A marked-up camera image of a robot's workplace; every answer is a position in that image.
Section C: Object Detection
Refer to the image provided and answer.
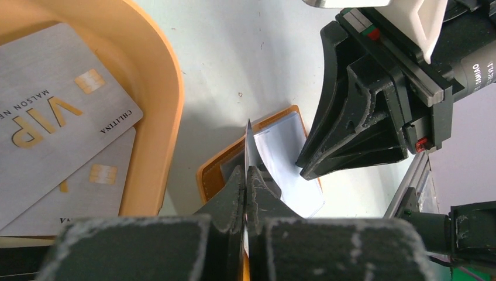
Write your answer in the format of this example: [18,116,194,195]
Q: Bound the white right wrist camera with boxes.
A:
[304,0,448,64]

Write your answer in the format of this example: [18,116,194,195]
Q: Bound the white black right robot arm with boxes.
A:
[296,1,495,180]

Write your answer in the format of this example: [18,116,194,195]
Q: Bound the orange leather card holder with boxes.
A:
[196,104,325,281]

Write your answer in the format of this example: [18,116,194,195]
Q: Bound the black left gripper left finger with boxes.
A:
[36,167,246,280]

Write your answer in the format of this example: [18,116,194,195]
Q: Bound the silver vip card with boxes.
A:
[1,23,143,227]
[1,128,136,237]

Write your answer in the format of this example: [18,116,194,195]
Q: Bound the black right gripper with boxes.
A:
[295,0,496,181]

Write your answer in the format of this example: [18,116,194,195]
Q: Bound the beige oval plastic tray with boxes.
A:
[0,0,185,239]

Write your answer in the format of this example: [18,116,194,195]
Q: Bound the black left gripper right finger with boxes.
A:
[246,166,436,280]

